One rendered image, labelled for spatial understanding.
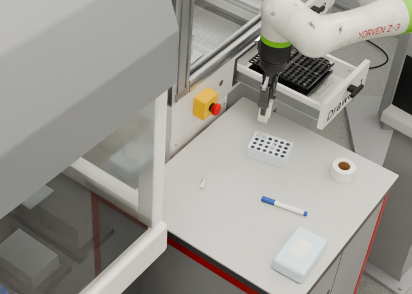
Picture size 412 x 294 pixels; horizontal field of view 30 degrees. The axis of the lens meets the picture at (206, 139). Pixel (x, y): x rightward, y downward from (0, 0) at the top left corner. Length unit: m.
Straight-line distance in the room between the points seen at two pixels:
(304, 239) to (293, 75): 0.61
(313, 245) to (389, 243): 0.95
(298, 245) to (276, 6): 0.64
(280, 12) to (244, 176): 0.55
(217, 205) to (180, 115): 0.30
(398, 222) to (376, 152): 0.71
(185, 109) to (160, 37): 0.81
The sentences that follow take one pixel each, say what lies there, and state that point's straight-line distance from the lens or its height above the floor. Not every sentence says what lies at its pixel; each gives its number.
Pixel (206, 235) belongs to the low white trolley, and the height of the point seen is 0.76.
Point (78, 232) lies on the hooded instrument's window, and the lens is 1.65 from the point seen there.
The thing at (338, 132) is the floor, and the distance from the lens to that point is 3.68.
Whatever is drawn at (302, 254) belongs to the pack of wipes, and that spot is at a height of 0.81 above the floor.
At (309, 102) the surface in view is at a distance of 2.41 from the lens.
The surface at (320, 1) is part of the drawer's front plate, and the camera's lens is 2.86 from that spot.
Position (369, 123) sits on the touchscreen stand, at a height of 0.04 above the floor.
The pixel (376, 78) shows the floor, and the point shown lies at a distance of 4.06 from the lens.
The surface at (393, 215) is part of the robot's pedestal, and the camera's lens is 2.92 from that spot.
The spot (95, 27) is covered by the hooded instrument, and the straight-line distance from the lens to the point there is 1.40.
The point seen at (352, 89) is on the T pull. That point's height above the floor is 0.91.
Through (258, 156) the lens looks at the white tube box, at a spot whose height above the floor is 0.78.
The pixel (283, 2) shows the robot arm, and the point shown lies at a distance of 2.02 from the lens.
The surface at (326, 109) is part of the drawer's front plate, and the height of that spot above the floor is 0.90.
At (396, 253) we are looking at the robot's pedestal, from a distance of 3.04.
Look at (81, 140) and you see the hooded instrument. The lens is 1.45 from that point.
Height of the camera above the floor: 2.40
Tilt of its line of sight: 43 degrees down
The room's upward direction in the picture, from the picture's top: 5 degrees clockwise
